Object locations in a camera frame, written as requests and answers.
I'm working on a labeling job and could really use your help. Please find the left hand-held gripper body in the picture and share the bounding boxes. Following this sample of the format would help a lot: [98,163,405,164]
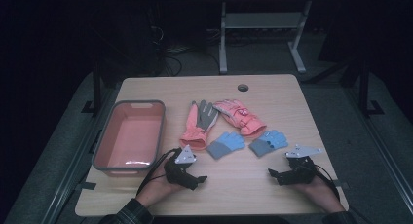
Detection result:
[163,144,198,190]

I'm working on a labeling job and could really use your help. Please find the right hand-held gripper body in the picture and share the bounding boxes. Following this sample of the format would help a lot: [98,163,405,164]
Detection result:
[283,144,323,187]

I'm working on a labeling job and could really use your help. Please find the pink glove with grey palm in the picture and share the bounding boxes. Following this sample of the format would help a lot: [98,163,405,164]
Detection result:
[179,99,220,151]

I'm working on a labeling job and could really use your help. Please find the pink basin with grey rim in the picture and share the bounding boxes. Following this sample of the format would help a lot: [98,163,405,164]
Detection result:
[92,99,167,178]

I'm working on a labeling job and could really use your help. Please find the pink glove with white trim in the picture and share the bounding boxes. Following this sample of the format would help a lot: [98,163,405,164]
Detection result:
[212,98,268,139]

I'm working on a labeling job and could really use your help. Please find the person's left hand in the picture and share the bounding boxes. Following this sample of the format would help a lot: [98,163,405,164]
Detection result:
[135,151,183,208]

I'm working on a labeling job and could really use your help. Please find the person's right hand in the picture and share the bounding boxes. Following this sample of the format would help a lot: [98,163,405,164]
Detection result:
[292,173,346,214]

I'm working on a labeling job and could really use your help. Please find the grey tape strip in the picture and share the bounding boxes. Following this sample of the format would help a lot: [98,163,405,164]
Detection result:
[332,179,351,190]
[75,181,97,191]

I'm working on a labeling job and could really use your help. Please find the black metal stand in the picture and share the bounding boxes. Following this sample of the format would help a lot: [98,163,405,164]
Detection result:
[81,59,105,117]
[357,53,386,119]

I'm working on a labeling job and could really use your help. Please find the left hand-held gripper black cable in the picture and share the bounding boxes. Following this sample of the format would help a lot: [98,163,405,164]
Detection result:
[135,147,181,197]

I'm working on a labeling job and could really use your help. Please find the hand-held gripper black cable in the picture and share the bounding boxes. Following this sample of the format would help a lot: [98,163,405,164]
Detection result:
[135,147,181,197]
[310,163,342,202]

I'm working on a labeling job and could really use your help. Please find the right hand-held gripper black cable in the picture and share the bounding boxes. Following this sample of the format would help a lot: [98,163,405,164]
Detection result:
[310,163,342,202]

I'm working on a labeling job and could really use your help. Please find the metal floor rail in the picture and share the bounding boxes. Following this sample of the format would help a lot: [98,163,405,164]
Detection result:
[40,87,120,224]
[344,87,413,216]

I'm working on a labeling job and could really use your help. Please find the bundle of floor cables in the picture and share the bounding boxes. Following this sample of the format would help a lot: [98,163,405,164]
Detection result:
[148,23,222,78]

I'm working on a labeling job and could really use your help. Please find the white metal desk frame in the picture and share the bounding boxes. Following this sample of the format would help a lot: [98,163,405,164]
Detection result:
[218,0,313,75]

